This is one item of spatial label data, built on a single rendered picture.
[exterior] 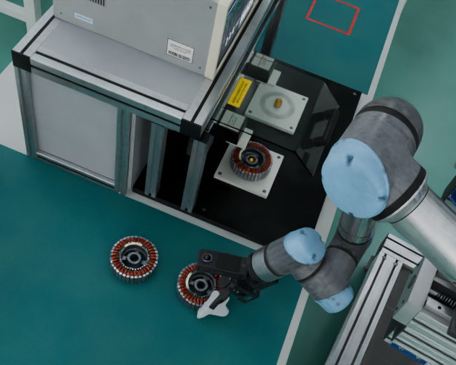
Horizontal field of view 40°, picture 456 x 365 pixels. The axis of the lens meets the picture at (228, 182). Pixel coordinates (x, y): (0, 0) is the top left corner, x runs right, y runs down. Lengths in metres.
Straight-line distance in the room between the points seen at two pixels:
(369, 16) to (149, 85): 1.14
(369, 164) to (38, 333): 0.84
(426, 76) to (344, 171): 2.45
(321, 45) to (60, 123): 0.96
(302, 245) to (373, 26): 1.19
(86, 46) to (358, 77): 0.96
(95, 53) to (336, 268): 0.69
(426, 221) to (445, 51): 2.62
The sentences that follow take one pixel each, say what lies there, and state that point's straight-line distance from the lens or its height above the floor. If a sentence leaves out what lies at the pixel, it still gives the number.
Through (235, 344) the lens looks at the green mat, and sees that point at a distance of 1.48.
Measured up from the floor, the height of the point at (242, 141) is 0.88.
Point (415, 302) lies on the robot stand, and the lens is 1.38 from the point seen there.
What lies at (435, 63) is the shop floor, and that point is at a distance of 3.51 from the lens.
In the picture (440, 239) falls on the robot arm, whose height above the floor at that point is 1.32.
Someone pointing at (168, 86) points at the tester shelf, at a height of 1.11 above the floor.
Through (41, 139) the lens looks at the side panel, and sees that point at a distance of 1.66.
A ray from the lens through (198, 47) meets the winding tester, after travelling 1.37.
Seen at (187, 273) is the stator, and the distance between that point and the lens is 1.50.
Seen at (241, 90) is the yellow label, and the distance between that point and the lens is 1.48.
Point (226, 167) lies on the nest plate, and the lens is 1.68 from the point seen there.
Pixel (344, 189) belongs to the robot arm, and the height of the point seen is 1.34.
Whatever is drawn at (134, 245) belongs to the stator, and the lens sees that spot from 1.53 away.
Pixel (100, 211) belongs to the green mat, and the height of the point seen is 0.75.
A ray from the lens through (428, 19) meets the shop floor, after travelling 3.77.
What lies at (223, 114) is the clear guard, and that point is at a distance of 1.42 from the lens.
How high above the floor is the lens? 2.11
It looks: 54 degrees down
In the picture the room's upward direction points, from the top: 16 degrees clockwise
